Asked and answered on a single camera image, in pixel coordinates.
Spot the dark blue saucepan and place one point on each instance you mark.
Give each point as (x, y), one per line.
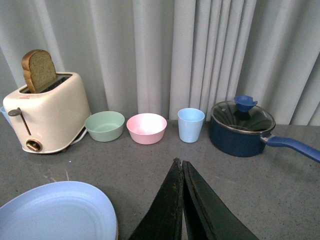
(251, 144)

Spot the cream plate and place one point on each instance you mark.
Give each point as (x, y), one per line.
(117, 229)

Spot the light blue cup behind toaster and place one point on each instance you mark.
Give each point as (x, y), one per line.
(4, 113)

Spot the green bowl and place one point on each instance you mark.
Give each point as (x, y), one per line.
(105, 126)

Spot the grey curtain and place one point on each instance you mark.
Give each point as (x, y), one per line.
(159, 56)

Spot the brown bread slice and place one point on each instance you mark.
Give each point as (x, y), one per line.
(38, 69)

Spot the glass lid with blue knob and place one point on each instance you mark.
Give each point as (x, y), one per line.
(243, 115)

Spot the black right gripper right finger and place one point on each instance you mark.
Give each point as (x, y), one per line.
(206, 216)

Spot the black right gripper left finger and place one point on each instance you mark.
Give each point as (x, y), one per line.
(163, 220)

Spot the cream toaster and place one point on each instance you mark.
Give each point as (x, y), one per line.
(49, 121)

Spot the light blue plate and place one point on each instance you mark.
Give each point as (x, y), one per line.
(65, 210)

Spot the pink bowl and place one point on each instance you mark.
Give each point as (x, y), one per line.
(146, 128)

